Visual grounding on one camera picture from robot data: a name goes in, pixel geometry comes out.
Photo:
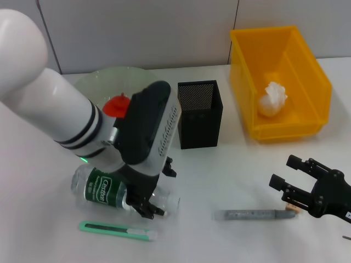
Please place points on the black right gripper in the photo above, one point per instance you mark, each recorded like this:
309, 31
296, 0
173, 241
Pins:
334, 197

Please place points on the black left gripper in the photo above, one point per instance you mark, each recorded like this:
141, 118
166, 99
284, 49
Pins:
142, 186

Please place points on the clear green-label water bottle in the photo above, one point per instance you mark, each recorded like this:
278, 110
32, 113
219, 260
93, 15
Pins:
98, 189

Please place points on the green utility knife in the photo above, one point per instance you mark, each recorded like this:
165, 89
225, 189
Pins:
115, 231

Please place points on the white paper ball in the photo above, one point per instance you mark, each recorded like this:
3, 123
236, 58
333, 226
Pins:
272, 98

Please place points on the orange fruit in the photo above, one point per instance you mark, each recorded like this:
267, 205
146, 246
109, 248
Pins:
115, 107

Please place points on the tan eraser block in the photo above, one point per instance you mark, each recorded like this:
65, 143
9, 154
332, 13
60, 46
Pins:
290, 207

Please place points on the grey marker pen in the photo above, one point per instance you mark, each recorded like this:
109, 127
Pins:
252, 215

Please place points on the black mesh pen holder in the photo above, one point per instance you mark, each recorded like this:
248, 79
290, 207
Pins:
197, 128

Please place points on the pale green glass fruit bowl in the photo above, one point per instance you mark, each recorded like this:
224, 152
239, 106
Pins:
115, 79

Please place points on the yellow plastic bin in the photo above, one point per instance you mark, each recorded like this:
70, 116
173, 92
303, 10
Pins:
301, 115

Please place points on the left wrist camera housing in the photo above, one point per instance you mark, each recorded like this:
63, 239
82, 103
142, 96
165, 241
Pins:
148, 123

